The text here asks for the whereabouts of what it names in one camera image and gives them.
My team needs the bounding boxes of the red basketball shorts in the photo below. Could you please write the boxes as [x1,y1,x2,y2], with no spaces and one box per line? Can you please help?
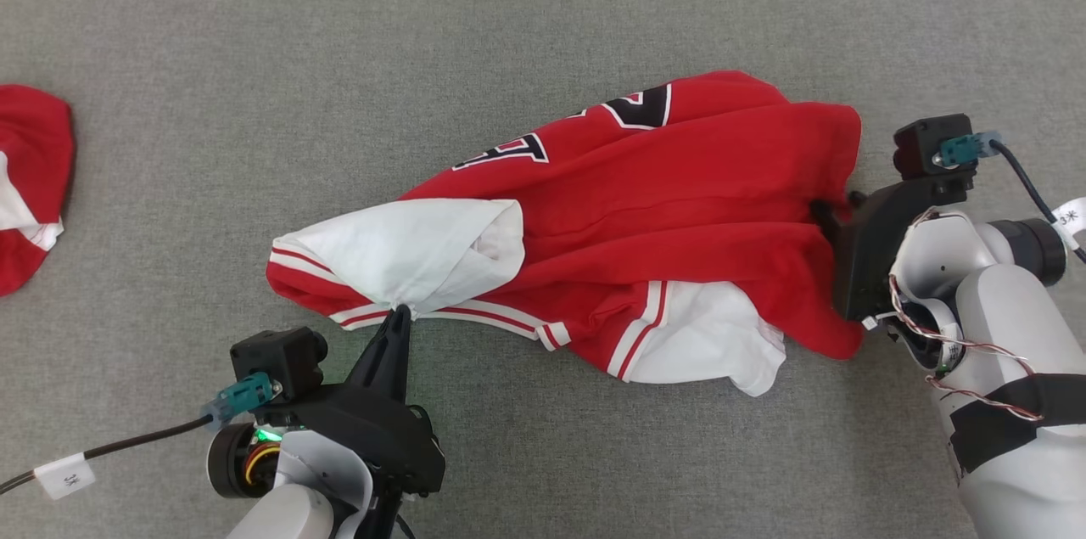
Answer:
[0,84,76,299]

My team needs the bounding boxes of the red white twisted wires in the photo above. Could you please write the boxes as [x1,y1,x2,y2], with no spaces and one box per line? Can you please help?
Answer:
[885,208,1046,423]

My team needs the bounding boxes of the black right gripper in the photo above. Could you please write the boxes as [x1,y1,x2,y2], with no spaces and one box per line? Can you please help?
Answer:
[810,173,976,322]

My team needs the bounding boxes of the red basketball jersey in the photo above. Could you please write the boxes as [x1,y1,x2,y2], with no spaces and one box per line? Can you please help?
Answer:
[266,70,866,398]

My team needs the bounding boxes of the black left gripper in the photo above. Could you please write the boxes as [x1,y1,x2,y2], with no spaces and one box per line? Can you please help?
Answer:
[258,303,447,539]

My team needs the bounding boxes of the white paper cable tag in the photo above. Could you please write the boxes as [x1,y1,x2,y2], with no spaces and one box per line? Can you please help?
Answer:
[34,453,97,500]
[1050,197,1086,236]

